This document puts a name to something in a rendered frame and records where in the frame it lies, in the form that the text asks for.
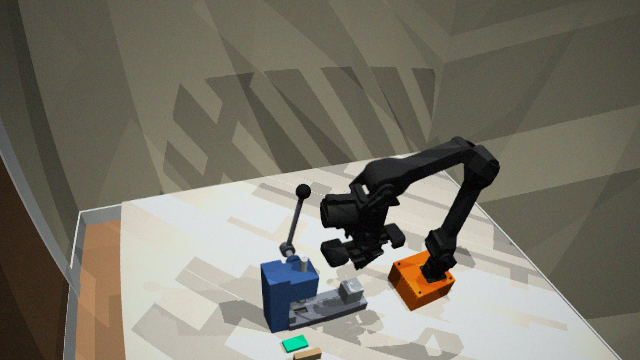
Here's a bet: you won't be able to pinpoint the green flat block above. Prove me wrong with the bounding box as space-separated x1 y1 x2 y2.
282 335 309 353

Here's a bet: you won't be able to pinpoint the blue arbor press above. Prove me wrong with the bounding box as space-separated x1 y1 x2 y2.
260 184 368 333

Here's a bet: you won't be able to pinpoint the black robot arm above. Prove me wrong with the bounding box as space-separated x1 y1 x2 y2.
320 136 500 283

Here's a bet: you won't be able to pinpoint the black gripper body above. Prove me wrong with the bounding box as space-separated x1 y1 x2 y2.
320 221 406 268

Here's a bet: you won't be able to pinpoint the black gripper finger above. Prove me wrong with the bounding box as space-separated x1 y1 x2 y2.
360 248 384 269
349 255 365 270

